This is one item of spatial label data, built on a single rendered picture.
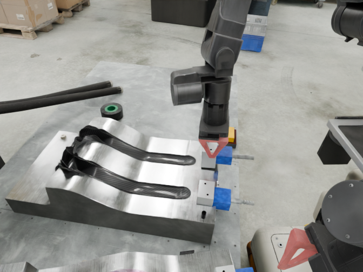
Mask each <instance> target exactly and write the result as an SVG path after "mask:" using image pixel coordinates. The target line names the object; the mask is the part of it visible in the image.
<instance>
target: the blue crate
mask: <svg viewBox="0 0 363 272"><path fill-rule="evenodd" d="M264 37H265V36H256V35H248V34H243V36H242V38H241V39H242V40H243V44H242V47H241V50H246V51H254V52H261V49H262V45H263V41H264Z"/></svg>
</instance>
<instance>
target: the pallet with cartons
mask: <svg viewBox="0 0 363 272"><path fill-rule="evenodd" d="M55 2H56V5H57V10H60V11H62V14H63V17H67V18H71V17H73V16H72V15H73V13H72V12H81V11H82V10H83V9H82V6H90V0H55Z"/></svg>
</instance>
